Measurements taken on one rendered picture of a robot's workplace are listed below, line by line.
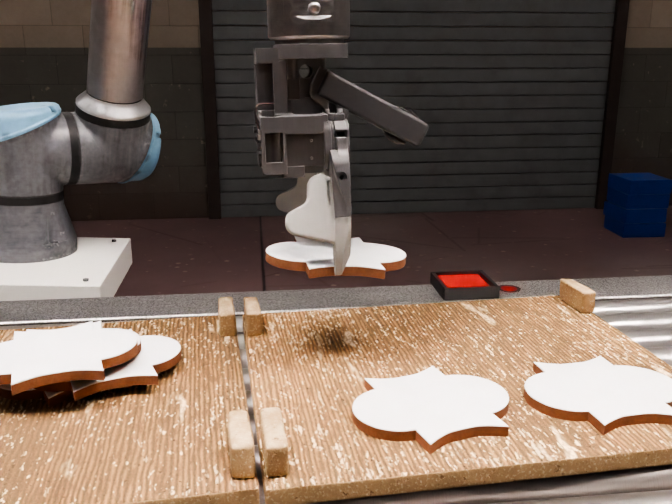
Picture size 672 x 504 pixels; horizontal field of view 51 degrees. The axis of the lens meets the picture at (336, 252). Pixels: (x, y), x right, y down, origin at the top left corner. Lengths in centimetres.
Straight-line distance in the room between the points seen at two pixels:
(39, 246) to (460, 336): 67
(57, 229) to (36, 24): 441
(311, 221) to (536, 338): 29
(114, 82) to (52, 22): 437
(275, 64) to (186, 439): 33
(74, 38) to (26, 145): 435
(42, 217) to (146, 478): 68
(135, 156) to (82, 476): 72
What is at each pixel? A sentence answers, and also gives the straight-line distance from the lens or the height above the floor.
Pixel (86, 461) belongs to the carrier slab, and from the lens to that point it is 59.
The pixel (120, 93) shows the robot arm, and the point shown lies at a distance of 116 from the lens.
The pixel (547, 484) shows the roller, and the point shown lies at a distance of 60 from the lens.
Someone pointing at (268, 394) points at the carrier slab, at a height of 94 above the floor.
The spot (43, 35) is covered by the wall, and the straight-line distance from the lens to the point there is 554.
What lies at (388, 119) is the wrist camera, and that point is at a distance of 68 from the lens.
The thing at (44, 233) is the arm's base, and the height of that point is 96.
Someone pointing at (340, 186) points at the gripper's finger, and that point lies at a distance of 63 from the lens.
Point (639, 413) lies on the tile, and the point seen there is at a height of 95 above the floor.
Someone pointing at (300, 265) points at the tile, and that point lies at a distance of 67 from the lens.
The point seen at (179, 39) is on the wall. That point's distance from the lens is 537.
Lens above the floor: 123
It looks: 16 degrees down
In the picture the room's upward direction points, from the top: straight up
